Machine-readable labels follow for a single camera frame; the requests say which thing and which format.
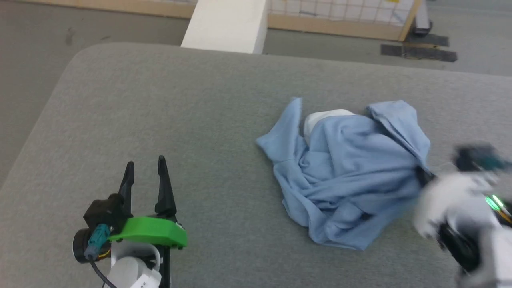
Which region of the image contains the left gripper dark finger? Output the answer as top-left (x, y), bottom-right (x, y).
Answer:
top-left (118, 161), bottom-right (135, 220)
top-left (154, 155), bottom-right (178, 220)

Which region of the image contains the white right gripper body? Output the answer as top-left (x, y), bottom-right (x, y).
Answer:
top-left (413, 171), bottom-right (496, 241)

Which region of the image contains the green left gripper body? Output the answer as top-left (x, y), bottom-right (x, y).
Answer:
top-left (108, 216), bottom-right (188, 251)

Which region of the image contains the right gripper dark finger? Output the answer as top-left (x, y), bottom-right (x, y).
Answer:
top-left (415, 165), bottom-right (436, 188)

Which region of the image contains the light blue t-shirt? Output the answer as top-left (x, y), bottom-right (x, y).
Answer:
top-left (256, 97), bottom-right (432, 251)

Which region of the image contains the long black floor tape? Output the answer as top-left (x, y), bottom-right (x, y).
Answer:
top-left (380, 44), bottom-right (458, 63)

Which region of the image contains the short black floor tape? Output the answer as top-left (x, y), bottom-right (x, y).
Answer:
top-left (405, 33), bottom-right (450, 48)

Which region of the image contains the wooden framed grid panel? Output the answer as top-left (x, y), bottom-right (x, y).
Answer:
top-left (16, 0), bottom-right (423, 42)

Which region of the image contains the white rectangular box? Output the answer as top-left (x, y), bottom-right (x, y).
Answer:
top-left (181, 0), bottom-right (269, 55)

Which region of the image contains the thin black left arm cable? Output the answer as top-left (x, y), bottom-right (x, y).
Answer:
top-left (89, 256), bottom-right (117, 288)

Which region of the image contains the grey post with black caster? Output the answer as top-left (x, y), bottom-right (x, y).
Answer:
top-left (411, 0), bottom-right (434, 39)

